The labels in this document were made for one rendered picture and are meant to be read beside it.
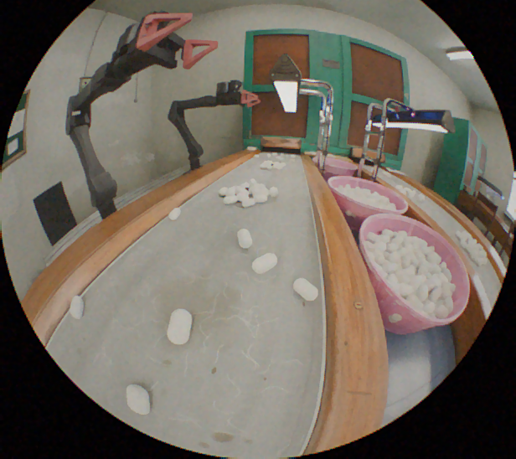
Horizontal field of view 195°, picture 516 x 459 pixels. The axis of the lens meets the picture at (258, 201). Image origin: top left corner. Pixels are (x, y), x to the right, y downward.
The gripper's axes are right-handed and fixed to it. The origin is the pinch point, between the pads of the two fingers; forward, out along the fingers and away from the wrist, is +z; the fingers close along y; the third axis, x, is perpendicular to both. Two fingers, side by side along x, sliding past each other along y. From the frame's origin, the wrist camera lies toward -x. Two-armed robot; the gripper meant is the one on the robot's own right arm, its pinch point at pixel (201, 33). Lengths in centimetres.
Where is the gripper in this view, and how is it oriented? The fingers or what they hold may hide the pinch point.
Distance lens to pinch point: 29.9
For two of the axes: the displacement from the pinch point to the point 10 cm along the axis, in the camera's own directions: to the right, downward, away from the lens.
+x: -0.4, 8.9, 4.5
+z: 9.9, 1.0, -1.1
